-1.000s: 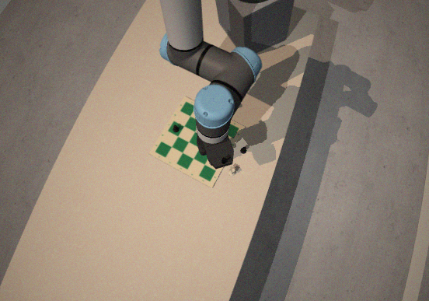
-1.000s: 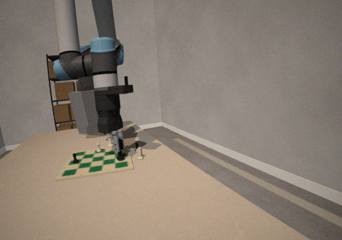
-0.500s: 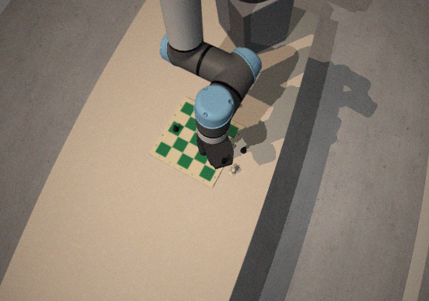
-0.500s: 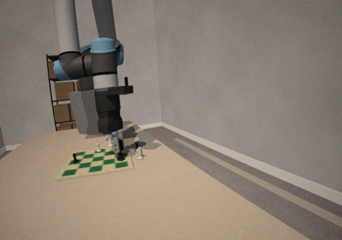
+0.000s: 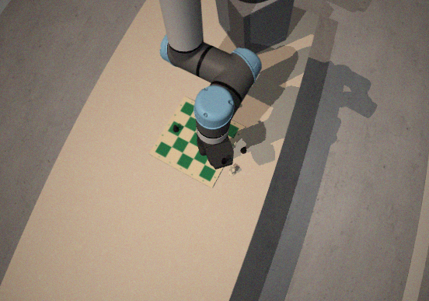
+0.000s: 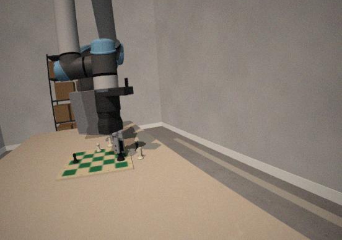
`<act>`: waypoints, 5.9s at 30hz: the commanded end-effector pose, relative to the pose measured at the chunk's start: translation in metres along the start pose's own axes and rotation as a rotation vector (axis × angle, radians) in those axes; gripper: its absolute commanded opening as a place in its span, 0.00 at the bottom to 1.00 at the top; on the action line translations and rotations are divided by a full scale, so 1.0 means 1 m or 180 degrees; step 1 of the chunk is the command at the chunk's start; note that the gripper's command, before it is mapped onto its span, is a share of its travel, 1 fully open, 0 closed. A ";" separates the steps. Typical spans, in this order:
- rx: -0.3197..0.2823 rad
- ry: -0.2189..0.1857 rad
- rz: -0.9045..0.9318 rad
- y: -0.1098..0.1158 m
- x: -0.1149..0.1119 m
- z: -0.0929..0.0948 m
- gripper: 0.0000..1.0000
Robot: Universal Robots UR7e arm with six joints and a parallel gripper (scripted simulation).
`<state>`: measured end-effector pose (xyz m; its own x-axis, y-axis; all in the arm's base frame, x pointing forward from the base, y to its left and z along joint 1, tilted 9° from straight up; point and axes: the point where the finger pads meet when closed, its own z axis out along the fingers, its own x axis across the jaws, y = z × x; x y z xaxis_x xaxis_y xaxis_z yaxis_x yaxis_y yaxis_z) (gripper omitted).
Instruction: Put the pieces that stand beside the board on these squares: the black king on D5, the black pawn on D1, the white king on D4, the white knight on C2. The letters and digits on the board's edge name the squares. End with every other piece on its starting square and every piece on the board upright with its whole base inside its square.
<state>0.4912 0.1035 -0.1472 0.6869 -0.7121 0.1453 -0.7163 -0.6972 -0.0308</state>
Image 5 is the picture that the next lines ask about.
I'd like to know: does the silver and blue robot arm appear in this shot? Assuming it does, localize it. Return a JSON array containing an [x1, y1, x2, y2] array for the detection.
[[159, 0, 262, 138]]

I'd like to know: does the green and cream chessboard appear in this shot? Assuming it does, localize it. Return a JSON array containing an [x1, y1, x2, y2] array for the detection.
[[149, 97, 245, 188]]

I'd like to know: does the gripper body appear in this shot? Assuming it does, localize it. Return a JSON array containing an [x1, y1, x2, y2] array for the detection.
[[197, 129, 234, 169]]

